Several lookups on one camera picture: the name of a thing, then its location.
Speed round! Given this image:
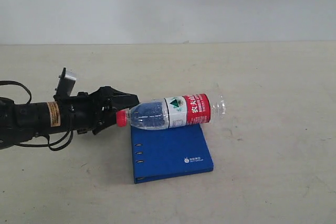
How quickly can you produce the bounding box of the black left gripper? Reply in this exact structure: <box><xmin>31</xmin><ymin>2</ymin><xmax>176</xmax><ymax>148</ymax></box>
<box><xmin>54</xmin><ymin>86</ymin><xmax>140</xmax><ymax>135</ymax></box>

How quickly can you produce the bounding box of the clear plastic water bottle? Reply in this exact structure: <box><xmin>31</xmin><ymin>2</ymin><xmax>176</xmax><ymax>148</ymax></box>
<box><xmin>116</xmin><ymin>93</ymin><xmax>226</xmax><ymax>131</ymax></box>

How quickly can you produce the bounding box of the blue ring binder notebook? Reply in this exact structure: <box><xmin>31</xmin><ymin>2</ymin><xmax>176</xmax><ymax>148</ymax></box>
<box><xmin>131</xmin><ymin>124</ymin><xmax>214</xmax><ymax>184</ymax></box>

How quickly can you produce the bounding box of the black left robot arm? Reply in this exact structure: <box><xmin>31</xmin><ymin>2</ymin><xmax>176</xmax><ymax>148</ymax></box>
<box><xmin>1</xmin><ymin>86</ymin><xmax>140</xmax><ymax>149</ymax></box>

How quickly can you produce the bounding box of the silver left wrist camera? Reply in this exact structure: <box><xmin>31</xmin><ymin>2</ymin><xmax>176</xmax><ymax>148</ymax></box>
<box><xmin>55</xmin><ymin>67</ymin><xmax>77</xmax><ymax>97</ymax></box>

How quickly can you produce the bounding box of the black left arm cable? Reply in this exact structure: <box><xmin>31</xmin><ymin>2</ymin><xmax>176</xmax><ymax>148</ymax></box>
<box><xmin>0</xmin><ymin>80</ymin><xmax>74</xmax><ymax>152</ymax></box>

